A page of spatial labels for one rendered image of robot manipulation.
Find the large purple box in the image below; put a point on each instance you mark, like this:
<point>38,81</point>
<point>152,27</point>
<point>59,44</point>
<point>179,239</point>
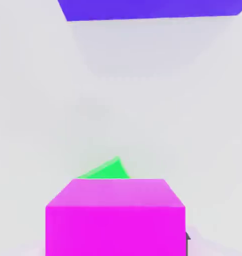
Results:
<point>153,9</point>

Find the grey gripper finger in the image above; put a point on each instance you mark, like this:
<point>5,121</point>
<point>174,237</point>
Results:
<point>195,245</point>

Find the small magenta cube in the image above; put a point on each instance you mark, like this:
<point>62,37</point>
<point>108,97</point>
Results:
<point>115,224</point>

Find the small green cube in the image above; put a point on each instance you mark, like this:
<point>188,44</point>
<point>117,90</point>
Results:
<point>111,170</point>

